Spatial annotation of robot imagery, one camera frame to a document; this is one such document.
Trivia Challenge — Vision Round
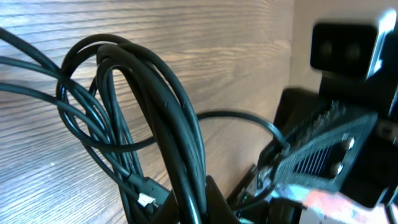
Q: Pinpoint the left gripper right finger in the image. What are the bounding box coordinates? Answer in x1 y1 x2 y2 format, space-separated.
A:
206 175 240 224

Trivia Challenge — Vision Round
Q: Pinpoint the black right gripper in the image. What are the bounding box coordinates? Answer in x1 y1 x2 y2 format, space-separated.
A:
226 71 398 224

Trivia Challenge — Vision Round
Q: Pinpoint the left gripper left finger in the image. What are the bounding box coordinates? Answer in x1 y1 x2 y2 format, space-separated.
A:
150 190 180 224

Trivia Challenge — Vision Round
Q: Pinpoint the black usb cable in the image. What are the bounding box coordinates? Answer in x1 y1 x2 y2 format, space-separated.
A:
0 27 290 224

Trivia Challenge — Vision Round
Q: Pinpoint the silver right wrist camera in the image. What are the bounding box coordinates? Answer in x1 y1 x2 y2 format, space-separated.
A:
310 22 377 79

